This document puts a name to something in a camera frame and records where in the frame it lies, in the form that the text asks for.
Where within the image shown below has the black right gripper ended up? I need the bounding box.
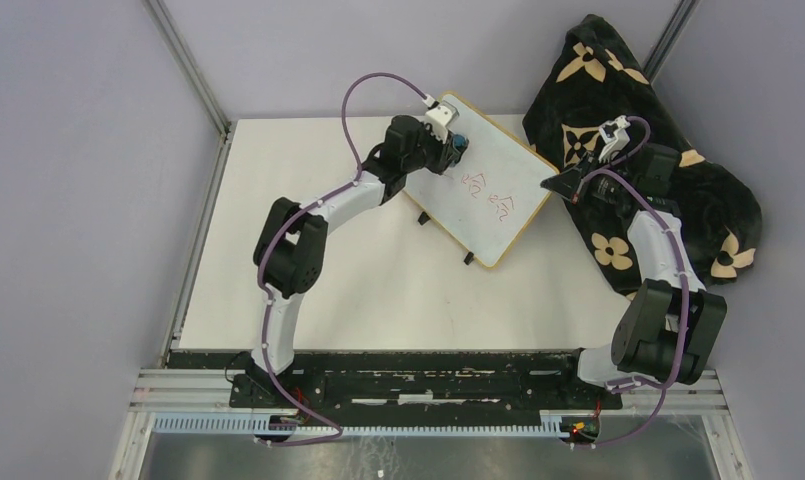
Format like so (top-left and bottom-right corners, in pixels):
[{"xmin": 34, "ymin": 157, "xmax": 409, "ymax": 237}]
[{"xmin": 542, "ymin": 151, "xmax": 635, "ymax": 205}]

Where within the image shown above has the blue whiteboard eraser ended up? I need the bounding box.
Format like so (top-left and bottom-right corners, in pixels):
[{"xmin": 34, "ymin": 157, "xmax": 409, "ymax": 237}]
[{"xmin": 450, "ymin": 134, "xmax": 469, "ymax": 153}]

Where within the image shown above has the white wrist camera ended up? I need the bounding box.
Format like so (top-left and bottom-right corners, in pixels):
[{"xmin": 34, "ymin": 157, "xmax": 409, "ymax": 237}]
[
  {"xmin": 598, "ymin": 115, "xmax": 631, "ymax": 164},
  {"xmin": 422, "ymin": 96, "xmax": 458, "ymax": 142}
]

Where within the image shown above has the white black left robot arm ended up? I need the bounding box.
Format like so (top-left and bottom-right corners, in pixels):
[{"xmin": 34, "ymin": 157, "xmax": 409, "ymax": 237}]
[{"xmin": 251, "ymin": 115, "xmax": 469, "ymax": 407}]

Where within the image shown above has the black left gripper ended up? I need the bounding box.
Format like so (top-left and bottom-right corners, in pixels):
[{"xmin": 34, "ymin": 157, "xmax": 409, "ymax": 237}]
[{"xmin": 401, "ymin": 122, "xmax": 458, "ymax": 175}]

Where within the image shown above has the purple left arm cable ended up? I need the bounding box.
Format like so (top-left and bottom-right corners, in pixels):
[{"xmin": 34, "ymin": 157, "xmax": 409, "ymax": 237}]
[{"xmin": 256, "ymin": 72, "xmax": 436, "ymax": 448}]

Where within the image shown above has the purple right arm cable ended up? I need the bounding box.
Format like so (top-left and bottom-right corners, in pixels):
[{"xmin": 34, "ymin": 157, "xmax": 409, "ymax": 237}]
[{"xmin": 567, "ymin": 115, "xmax": 691, "ymax": 449}]

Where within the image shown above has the black metal base plate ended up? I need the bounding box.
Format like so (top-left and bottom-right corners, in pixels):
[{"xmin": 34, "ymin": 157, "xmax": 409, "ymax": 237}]
[{"xmin": 166, "ymin": 350, "xmax": 623, "ymax": 427}]

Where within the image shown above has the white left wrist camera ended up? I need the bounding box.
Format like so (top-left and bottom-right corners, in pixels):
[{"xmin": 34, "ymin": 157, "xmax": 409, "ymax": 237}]
[{"xmin": 422, "ymin": 96, "xmax": 458, "ymax": 142}]

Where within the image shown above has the grey slotted cable duct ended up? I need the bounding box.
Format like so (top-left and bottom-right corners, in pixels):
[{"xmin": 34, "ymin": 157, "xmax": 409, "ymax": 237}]
[{"xmin": 151, "ymin": 413, "xmax": 569, "ymax": 439}]

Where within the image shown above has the aluminium rail frame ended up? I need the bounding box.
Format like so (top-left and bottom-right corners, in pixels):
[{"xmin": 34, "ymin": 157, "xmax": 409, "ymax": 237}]
[{"xmin": 109, "ymin": 368, "xmax": 754, "ymax": 480}]

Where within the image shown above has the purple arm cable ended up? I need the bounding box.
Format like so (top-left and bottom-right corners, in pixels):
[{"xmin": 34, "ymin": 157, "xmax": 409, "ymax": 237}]
[
  {"xmin": 256, "ymin": 72, "xmax": 436, "ymax": 448},
  {"xmin": 567, "ymin": 115, "xmax": 691, "ymax": 449}
]

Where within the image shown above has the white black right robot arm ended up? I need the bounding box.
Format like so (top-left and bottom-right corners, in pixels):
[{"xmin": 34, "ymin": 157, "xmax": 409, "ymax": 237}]
[{"xmin": 541, "ymin": 144, "xmax": 727, "ymax": 408}]

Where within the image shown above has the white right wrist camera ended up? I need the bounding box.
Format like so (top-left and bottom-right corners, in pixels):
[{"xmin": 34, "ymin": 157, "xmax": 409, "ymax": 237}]
[{"xmin": 598, "ymin": 115, "xmax": 631, "ymax": 164}]

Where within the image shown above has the yellow framed whiteboard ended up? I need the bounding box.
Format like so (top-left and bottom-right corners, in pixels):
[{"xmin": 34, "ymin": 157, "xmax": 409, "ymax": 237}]
[{"xmin": 404, "ymin": 91, "xmax": 559, "ymax": 268}]

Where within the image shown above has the black floral blanket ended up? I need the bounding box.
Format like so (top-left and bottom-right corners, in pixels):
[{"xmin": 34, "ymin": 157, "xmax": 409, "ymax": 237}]
[{"xmin": 522, "ymin": 14, "xmax": 763, "ymax": 287}]

